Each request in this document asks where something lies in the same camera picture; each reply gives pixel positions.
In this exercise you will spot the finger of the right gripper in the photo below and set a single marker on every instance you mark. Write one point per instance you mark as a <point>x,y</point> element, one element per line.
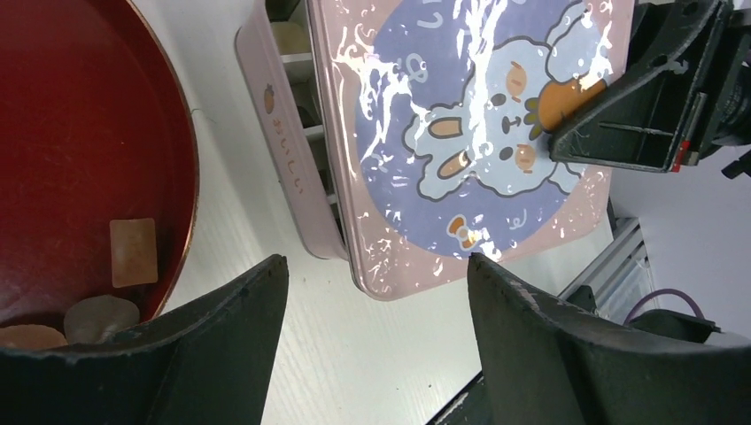
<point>647,119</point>

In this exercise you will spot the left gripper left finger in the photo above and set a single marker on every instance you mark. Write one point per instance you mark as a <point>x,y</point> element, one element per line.
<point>206,362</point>

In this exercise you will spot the round red plate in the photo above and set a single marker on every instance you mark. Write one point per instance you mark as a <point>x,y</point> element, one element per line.
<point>95,127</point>

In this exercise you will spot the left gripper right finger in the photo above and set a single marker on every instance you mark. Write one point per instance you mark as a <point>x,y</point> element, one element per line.
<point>546,361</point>

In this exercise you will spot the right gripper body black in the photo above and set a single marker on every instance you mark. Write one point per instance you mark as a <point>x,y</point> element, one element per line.
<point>721,76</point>

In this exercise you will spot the dark rounded chocolate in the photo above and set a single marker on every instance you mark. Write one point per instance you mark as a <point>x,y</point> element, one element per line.
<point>93,320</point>

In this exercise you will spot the square metal tray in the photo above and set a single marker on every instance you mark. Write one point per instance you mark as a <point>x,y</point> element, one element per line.
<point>438,118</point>

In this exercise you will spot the pink divided chocolate box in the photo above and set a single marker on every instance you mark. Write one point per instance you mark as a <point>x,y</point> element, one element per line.
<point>269,86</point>

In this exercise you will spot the brown cube chocolate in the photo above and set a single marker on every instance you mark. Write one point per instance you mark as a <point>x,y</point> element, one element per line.
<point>134,255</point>

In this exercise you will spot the brown oval chocolate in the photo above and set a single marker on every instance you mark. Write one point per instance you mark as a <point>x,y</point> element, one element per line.
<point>32,337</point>

